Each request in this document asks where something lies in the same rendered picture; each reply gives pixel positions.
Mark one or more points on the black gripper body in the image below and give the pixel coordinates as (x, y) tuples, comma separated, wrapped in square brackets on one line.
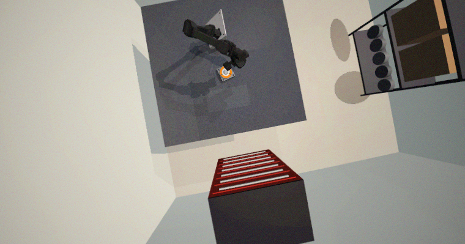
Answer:
[(227, 65)]

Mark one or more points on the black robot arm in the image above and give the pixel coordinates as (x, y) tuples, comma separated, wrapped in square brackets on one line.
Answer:
[(207, 34)]

